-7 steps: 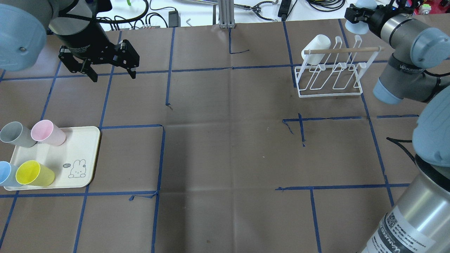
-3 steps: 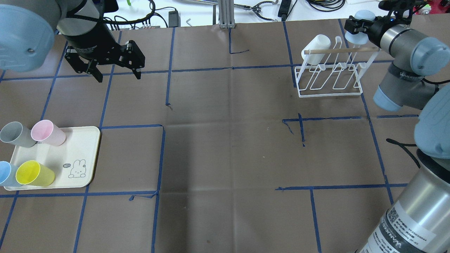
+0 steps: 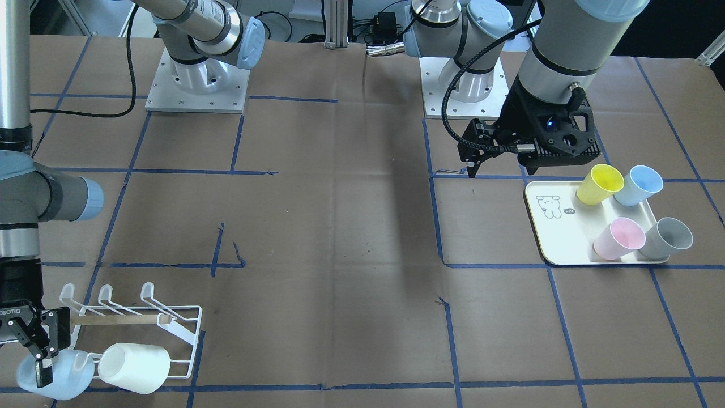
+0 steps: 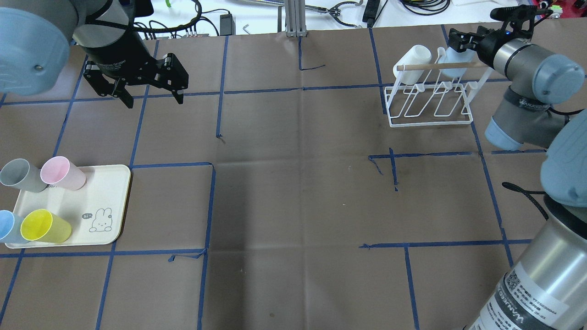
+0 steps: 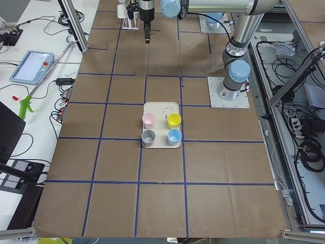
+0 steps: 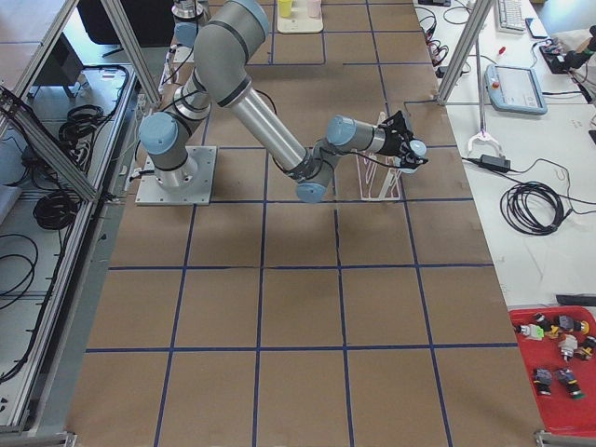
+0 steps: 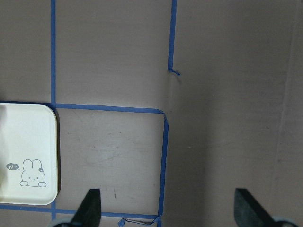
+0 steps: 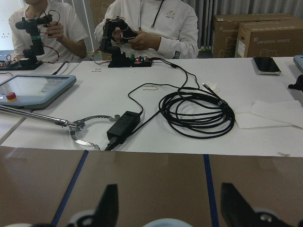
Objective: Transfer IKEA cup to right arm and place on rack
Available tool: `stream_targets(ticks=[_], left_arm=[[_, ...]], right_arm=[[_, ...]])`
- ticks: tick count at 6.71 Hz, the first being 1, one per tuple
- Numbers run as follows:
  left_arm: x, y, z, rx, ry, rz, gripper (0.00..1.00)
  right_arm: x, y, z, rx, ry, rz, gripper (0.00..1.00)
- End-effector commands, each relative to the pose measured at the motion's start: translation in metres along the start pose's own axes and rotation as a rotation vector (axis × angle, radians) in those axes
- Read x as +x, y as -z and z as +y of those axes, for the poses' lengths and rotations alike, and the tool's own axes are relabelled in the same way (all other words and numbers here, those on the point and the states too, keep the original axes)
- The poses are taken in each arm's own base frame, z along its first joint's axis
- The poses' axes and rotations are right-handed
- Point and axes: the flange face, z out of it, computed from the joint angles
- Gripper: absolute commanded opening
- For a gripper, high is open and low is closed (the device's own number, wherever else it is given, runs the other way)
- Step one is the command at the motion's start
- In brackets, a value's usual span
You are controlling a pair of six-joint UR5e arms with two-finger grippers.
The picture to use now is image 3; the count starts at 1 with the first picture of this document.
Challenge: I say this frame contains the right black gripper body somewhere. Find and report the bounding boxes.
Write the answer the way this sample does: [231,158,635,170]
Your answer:
[1,258,44,344]

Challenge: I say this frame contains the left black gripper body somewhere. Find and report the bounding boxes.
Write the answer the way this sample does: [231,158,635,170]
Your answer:
[492,79,544,165]

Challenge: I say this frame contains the light blue cup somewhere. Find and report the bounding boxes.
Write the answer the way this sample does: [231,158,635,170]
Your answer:
[16,349,95,400]
[613,165,664,207]

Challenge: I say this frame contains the white ikea cup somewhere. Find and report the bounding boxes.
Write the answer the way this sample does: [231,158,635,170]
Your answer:
[97,343,170,394]

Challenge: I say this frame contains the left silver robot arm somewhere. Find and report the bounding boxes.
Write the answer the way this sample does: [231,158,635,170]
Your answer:
[402,1,648,178]

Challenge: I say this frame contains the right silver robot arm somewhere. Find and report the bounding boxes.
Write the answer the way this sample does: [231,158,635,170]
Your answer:
[1,1,265,388]

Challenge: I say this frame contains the yellow cup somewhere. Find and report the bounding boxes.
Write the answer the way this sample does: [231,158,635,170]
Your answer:
[577,164,625,206]

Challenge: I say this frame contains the pink cup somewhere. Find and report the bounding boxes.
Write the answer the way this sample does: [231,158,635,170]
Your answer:
[592,217,646,261]

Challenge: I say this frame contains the grey cup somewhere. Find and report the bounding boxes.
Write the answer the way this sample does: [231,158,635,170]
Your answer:
[638,217,694,259]

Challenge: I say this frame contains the beige serving tray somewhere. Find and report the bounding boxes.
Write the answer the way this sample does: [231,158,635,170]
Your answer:
[524,181,669,266]

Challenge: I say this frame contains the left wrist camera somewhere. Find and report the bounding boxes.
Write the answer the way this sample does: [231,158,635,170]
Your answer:
[518,88,601,175]

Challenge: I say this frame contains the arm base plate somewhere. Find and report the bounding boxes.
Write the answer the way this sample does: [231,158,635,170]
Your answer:
[420,57,509,121]
[145,49,250,114]

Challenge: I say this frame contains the white wire cup rack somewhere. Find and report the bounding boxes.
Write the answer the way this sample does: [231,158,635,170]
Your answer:
[59,282,203,380]

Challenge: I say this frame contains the aluminium frame post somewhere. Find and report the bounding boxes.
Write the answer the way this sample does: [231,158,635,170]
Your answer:
[321,0,352,49]

